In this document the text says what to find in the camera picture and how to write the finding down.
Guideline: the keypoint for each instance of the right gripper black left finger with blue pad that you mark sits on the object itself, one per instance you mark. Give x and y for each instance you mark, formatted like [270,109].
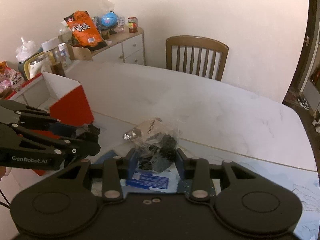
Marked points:
[115,169]

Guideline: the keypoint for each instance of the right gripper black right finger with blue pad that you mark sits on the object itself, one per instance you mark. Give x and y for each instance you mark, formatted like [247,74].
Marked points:
[196,170]

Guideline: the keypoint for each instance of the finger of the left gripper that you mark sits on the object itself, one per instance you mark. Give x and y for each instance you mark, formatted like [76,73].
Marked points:
[75,149]
[86,131]

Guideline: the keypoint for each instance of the blue white tissue pack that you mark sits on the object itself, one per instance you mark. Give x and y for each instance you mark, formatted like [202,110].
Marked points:
[147,180]

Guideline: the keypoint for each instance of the clear bag black contents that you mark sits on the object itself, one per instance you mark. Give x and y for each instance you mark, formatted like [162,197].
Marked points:
[156,151]

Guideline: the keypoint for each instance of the beige patterned snack bag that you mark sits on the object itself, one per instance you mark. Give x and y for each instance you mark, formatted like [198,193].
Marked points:
[147,132]

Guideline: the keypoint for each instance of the red white cardboard box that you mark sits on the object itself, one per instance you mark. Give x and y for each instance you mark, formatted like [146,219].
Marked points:
[61,97]

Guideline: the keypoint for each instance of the red orange snack packets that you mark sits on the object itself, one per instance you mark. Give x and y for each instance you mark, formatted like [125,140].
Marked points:
[11,80]

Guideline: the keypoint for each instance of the yellow rimmed container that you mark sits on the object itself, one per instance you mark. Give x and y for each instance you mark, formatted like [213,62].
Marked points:
[36,64]

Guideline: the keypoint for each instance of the crumpled white plastic bag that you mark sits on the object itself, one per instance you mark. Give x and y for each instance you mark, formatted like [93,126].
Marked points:
[26,50]

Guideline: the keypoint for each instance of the white drawer cabinet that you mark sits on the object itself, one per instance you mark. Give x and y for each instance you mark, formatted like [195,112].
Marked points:
[123,47]

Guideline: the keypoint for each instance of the clear jar white lid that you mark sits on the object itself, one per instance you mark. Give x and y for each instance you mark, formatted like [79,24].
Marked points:
[57,55]

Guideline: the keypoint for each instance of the orange snack bag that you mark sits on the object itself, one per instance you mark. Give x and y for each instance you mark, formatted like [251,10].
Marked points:
[85,31]

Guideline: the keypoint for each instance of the blue globe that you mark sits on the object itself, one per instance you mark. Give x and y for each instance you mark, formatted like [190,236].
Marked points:
[108,21]

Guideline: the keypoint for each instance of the small clear glass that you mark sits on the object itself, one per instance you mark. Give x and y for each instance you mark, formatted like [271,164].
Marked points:
[120,24]

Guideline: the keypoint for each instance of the red sauce jar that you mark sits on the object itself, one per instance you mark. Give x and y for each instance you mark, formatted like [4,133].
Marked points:
[132,24]

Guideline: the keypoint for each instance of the brown wooden chair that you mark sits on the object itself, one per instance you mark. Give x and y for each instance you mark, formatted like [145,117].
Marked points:
[196,55]

